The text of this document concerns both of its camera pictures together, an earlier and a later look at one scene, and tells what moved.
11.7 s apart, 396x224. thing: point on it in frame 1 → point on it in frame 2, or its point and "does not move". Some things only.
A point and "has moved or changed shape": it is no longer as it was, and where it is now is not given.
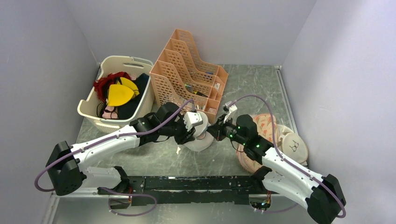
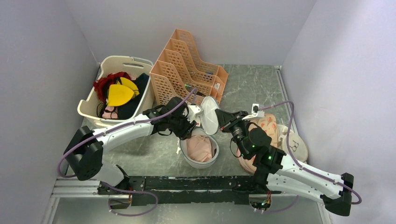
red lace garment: [101, 85] does not move
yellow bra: [121, 93] does not move
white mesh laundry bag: [203, 139] has moved or changed shape
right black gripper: [216, 129] → [227, 120]
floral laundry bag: [266, 126] does not move
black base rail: [204, 190] does not move
